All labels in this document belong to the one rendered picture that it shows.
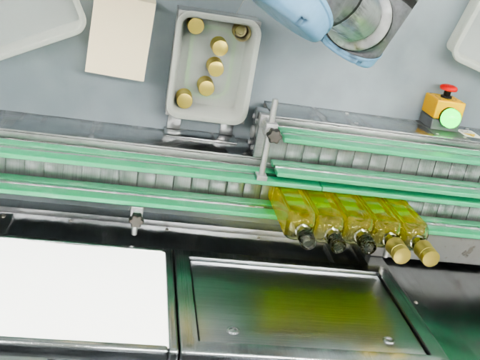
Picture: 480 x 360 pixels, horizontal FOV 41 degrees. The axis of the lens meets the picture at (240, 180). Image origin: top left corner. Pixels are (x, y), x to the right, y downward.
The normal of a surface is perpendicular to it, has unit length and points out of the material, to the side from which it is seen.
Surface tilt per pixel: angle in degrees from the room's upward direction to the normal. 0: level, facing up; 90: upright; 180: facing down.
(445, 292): 90
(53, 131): 90
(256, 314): 90
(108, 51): 0
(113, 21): 0
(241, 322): 90
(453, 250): 0
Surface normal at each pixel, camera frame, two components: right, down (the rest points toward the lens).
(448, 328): 0.18, -0.92
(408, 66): 0.13, 0.38
